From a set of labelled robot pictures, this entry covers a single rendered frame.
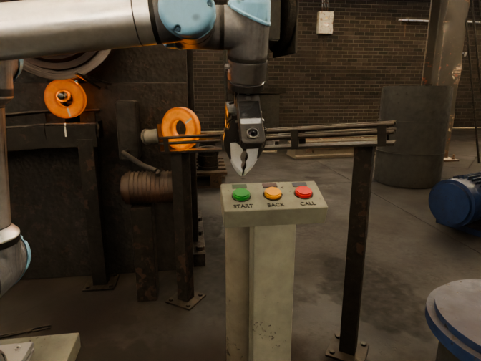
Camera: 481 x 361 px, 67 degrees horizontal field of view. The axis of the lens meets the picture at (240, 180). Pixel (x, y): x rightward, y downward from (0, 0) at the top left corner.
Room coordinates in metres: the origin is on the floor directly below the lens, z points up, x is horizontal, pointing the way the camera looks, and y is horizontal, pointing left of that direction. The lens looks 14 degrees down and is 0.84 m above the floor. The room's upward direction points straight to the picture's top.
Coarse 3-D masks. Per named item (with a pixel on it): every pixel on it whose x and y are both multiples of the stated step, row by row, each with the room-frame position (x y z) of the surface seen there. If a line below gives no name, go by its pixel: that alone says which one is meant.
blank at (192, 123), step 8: (168, 112) 1.33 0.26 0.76; (176, 112) 1.31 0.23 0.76; (184, 112) 1.30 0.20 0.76; (192, 112) 1.30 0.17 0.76; (168, 120) 1.33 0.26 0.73; (176, 120) 1.33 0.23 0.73; (184, 120) 1.30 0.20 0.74; (192, 120) 1.28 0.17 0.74; (168, 128) 1.33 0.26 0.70; (192, 128) 1.28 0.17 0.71; (184, 144) 1.30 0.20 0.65; (192, 144) 1.29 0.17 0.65
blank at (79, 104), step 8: (56, 80) 1.45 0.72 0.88; (64, 80) 1.45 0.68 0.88; (72, 80) 1.47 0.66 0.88; (48, 88) 1.45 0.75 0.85; (56, 88) 1.45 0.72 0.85; (64, 88) 1.45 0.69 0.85; (72, 88) 1.45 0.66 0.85; (80, 88) 1.46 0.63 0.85; (48, 96) 1.45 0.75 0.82; (72, 96) 1.45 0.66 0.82; (80, 96) 1.46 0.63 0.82; (48, 104) 1.45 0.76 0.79; (56, 104) 1.45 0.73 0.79; (72, 104) 1.45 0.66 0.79; (80, 104) 1.46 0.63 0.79; (56, 112) 1.45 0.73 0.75; (64, 112) 1.45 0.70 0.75; (72, 112) 1.45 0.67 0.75; (80, 112) 1.47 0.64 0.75
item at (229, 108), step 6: (228, 84) 0.73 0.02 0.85; (234, 90) 0.72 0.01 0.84; (240, 90) 0.71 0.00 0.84; (246, 90) 0.71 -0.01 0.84; (252, 90) 0.71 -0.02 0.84; (258, 90) 0.72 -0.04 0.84; (228, 102) 0.80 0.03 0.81; (234, 102) 0.79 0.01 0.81; (228, 108) 0.77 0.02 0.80; (234, 108) 0.77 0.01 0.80; (228, 114) 0.75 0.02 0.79; (234, 114) 0.74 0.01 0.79; (228, 120) 0.73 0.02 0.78; (234, 120) 0.73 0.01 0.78; (228, 126) 0.75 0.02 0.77; (234, 126) 0.73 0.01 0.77; (228, 132) 0.74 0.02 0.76; (234, 132) 0.74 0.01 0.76; (234, 138) 0.74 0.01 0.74
